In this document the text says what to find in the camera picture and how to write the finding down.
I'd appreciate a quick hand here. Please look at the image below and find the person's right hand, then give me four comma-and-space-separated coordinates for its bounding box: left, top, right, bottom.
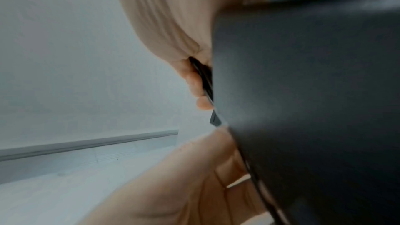
117, 0, 270, 111

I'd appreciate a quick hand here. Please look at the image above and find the person's left hand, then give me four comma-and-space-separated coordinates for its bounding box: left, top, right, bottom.
78, 125, 273, 225

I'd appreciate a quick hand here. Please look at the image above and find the black laptop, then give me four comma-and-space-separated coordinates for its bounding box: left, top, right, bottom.
189, 0, 400, 225

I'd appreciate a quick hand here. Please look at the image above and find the grey wall rail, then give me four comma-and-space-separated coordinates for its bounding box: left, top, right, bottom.
0, 130, 179, 163

